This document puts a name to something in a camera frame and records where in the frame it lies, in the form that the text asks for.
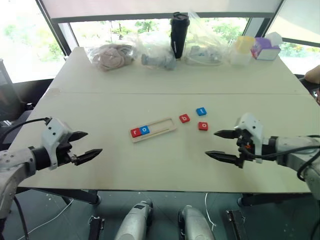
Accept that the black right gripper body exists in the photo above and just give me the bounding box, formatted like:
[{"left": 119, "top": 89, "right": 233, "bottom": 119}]
[{"left": 235, "top": 130, "right": 257, "bottom": 169}]

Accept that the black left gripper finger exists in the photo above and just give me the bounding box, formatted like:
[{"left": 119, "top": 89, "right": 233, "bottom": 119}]
[
  {"left": 73, "top": 148, "right": 104, "bottom": 167},
  {"left": 70, "top": 131, "right": 89, "bottom": 143}
]

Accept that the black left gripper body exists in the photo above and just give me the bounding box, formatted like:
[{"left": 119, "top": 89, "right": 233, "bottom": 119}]
[{"left": 56, "top": 139, "right": 77, "bottom": 167}]

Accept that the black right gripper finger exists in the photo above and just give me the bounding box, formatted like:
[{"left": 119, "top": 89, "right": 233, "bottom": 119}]
[
  {"left": 213, "top": 129, "right": 239, "bottom": 140},
  {"left": 204, "top": 150, "right": 240, "bottom": 167}
]

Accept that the red letter tile b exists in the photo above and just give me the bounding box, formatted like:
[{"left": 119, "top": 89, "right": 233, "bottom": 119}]
[{"left": 178, "top": 113, "right": 192, "bottom": 124}]

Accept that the wooden letter tray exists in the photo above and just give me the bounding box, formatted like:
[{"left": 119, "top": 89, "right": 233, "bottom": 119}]
[{"left": 128, "top": 116, "right": 179, "bottom": 145}]

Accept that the silver right robot leg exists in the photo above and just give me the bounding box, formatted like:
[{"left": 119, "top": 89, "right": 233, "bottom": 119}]
[{"left": 177, "top": 205, "right": 216, "bottom": 240}]

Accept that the silver robot leg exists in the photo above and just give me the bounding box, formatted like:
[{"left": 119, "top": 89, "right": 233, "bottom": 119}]
[
  {"left": 177, "top": 205, "right": 216, "bottom": 240},
  {"left": 114, "top": 199, "right": 154, "bottom": 240}
]

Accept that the silver left robot leg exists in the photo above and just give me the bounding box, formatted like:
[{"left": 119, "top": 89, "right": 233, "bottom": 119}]
[{"left": 114, "top": 199, "right": 154, "bottom": 240}]

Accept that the plastic bag with beige items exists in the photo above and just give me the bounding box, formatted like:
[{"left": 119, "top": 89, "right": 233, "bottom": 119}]
[{"left": 86, "top": 41, "right": 139, "bottom": 73}]

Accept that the clear container with yellow lid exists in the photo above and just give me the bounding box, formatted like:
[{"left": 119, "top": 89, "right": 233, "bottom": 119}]
[{"left": 229, "top": 35, "right": 256, "bottom": 66}]

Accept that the clear bag with white items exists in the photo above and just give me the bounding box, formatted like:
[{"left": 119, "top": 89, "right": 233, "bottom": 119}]
[{"left": 183, "top": 10, "right": 233, "bottom": 67}]

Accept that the purple tissue box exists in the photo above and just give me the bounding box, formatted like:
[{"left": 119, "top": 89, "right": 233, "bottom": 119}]
[{"left": 250, "top": 31, "right": 282, "bottom": 62}]

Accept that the plastic bag with grey item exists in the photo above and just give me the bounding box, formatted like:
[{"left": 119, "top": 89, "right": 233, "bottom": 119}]
[{"left": 134, "top": 31, "right": 177, "bottom": 72}]

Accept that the black travel tumbler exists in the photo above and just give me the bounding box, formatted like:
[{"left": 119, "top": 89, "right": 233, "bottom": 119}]
[{"left": 170, "top": 11, "right": 191, "bottom": 60}]

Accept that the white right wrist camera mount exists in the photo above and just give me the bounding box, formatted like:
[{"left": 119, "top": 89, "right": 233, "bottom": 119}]
[{"left": 233, "top": 112, "right": 265, "bottom": 165}]

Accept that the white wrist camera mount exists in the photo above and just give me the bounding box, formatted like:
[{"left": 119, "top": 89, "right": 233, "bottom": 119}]
[
  {"left": 40, "top": 117, "right": 74, "bottom": 171},
  {"left": 233, "top": 112, "right": 265, "bottom": 165}
]

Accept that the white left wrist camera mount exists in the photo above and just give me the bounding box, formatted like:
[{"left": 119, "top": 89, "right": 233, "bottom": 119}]
[{"left": 40, "top": 117, "right": 74, "bottom": 171}]

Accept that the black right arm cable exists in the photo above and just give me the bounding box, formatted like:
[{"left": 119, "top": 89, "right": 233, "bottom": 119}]
[{"left": 239, "top": 144, "right": 320, "bottom": 182}]

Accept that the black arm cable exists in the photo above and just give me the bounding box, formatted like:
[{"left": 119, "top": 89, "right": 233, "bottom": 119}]
[
  {"left": 0, "top": 116, "right": 52, "bottom": 142},
  {"left": 239, "top": 144, "right": 320, "bottom": 182}
]

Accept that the black table leg frame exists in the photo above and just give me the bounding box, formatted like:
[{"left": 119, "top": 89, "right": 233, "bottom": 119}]
[
  {"left": 14, "top": 187, "right": 102, "bottom": 206},
  {"left": 236, "top": 192, "right": 320, "bottom": 208}
]

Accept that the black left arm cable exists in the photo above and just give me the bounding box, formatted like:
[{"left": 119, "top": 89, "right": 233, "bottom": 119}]
[{"left": 0, "top": 116, "right": 52, "bottom": 142}]

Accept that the white floor cable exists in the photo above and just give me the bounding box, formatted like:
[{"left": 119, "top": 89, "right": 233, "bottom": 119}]
[
  {"left": 24, "top": 198, "right": 75, "bottom": 239},
  {"left": 204, "top": 192, "right": 217, "bottom": 234}
]

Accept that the black floor stand bracket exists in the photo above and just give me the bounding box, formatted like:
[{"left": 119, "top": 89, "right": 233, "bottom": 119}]
[
  {"left": 88, "top": 215, "right": 106, "bottom": 240},
  {"left": 225, "top": 209, "right": 248, "bottom": 240}
]

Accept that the black window frame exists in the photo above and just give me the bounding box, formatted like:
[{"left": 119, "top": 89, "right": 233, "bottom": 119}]
[{"left": 34, "top": 0, "right": 320, "bottom": 63}]

